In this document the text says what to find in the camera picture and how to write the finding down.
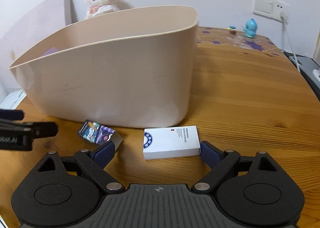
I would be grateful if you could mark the white bedding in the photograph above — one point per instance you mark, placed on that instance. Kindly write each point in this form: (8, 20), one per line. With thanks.
(13, 99)

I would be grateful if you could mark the small colourful spinning toy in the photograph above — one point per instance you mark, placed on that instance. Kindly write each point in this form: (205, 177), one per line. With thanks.
(232, 30)

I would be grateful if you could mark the white wall switch socket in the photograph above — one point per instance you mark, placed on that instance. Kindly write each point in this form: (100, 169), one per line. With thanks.
(272, 9)

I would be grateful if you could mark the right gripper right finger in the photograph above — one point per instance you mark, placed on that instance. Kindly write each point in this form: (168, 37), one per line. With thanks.
(222, 166)

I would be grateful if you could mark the blue penguin figurine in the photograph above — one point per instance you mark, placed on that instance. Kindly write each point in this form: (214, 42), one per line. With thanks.
(250, 28)

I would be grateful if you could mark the white desk stand device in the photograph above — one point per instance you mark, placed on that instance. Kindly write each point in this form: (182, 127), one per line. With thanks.
(316, 73)

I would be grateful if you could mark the white bearing box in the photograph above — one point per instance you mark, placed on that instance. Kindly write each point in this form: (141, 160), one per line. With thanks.
(171, 142)

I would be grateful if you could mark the beige plastic storage basket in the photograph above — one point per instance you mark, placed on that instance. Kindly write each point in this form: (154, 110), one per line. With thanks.
(130, 68)

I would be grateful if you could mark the dark cartoon card box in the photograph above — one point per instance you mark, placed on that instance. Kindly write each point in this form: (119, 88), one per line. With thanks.
(99, 134)

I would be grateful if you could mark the purple patterned table mat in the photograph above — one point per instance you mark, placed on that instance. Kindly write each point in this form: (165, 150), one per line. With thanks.
(223, 37)

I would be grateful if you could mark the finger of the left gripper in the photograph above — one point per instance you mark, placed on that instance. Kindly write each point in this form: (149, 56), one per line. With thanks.
(39, 129)
(11, 114)

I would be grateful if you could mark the white plush lamb toy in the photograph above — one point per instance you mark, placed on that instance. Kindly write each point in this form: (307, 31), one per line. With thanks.
(100, 7)

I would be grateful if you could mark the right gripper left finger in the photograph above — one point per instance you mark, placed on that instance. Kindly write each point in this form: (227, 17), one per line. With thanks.
(92, 164)

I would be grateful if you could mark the pink headboard panel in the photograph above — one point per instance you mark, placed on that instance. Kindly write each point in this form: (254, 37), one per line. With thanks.
(37, 24)

